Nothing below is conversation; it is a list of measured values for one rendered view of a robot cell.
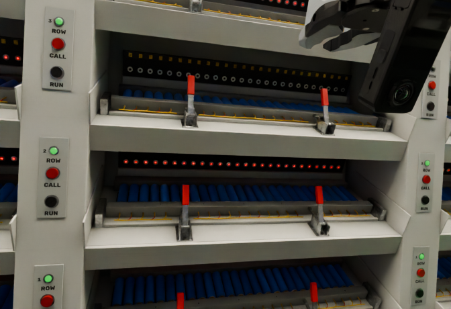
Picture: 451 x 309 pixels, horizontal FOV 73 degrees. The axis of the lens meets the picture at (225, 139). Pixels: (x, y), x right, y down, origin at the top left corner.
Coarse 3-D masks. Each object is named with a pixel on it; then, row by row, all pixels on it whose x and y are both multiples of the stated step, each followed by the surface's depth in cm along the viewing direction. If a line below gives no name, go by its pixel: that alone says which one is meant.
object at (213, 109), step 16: (112, 96) 55; (160, 112) 55; (176, 112) 58; (208, 112) 59; (224, 112) 59; (240, 112) 60; (256, 112) 61; (272, 112) 62; (288, 112) 62; (304, 112) 63; (320, 112) 65; (336, 112) 67
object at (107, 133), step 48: (96, 96) 51; (288, 96) 74; (336, 96) 76; (96, 144) 49; (144, 144) 51; (192, 144) 52; (240, 144) 54; (288, 144) 57; (336, 144) 59; (384, 144) 61
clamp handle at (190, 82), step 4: (188, 76) 54; (192, 76) 54; (188, 80) 54; (192, 80) 54; (188, 84) 54; (192, 84) 54; (188, 88) 53; (192, 88) 54; (188, 92) 53; (192, 92) 53; (188, 96) 53; (192, 96) 53; (188, 100) 53; (192, 100) 53; (188, 104) 53; (192, 104) 53; (188, 108) 53; (192, 108) 53; (188, 112) 53; (192, 112) 53
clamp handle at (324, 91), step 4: (324, 92) 60; (324, 96) 60; (324, 100) 60; (324, 104) 60; (328, 104) 60; (324, 108) 60; (324, 112) 60; (324, 116) 59; (328, 116) 60; (324, 120) 59; (328, 120) 59
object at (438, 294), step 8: (440, 256) 84; (448, 256) 85; (440, 264) 82; (448, 264) 82; (440, 272) 78; (448, 272) 79; (440, 280) 75; (448, 280) 75; (440, 288) 74; (448, 288) 74; (440, 296) 72; (448, 296) 73; (440, 304) 71; (448, 304) 71
